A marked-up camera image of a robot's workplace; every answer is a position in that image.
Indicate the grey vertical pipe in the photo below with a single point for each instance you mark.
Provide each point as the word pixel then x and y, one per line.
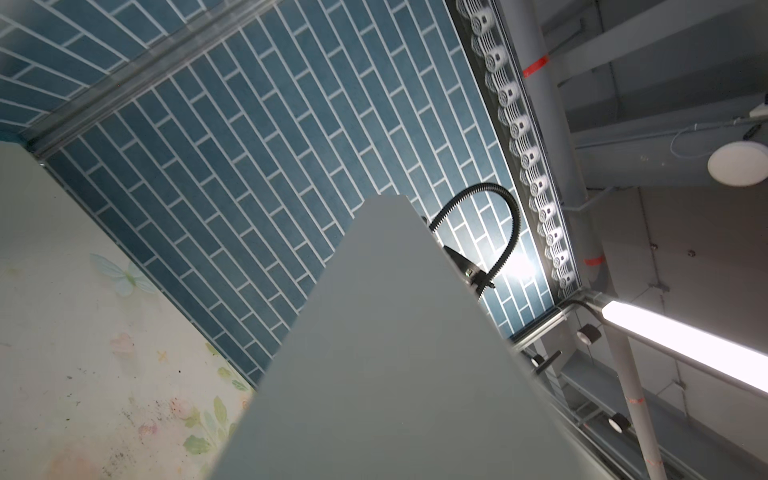
pixel 538 74

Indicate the round white ceiling lamp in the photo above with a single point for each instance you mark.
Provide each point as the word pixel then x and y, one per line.
pixel 739 164

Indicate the white led light bar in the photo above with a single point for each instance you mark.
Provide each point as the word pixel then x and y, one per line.
pixel 737 362

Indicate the white scalloped top trim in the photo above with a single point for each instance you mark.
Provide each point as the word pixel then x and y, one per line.
pixel 503 78

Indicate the white paper box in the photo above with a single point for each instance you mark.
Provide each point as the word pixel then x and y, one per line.
pixel 393 371

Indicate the right aluminium corner post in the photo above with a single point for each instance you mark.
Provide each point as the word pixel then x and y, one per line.
pixel 132 79

